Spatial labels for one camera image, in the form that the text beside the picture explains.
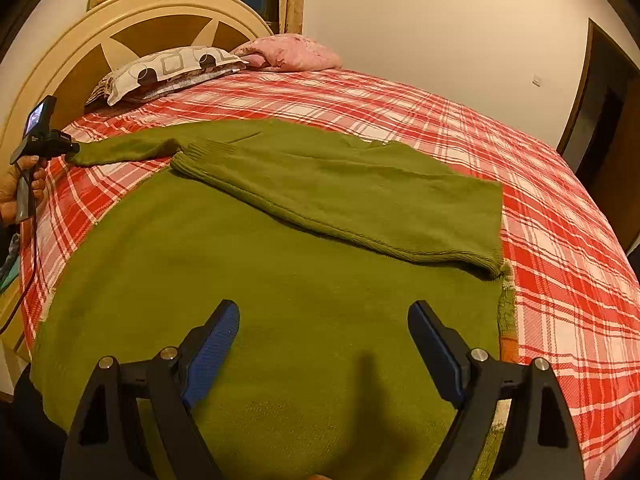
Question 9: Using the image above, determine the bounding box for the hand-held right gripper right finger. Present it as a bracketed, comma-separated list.
[407, 300, 586, 480]

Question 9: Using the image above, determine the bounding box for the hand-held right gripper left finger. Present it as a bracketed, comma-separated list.
[60, 299, 241, 480]

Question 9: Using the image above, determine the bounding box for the green knit sweater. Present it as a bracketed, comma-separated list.
[30, 119, 516, 480]

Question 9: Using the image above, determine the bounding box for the person's left hand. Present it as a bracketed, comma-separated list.
[0, 155, 48, 223]

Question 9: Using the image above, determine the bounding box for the grey floral pillow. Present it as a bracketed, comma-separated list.
[85, 67, 243, 108]

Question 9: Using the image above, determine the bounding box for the white patterned pillow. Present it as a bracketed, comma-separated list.
[100, 46, 248, 107]

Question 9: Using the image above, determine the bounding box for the cream wooden headboard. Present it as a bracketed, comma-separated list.
[0, 0, 276, 171]

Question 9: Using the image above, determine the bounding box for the red plaid bed sheet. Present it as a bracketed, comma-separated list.
[20, 67, 640, 480]

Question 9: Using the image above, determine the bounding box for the pink blanket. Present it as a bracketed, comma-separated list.
[230, 33, 343, 72]

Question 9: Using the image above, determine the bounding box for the dark wooden door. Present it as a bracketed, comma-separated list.
[555, 17, 640, 251]

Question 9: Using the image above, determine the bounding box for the black cable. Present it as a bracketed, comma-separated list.
[0, 207, 39, 336]

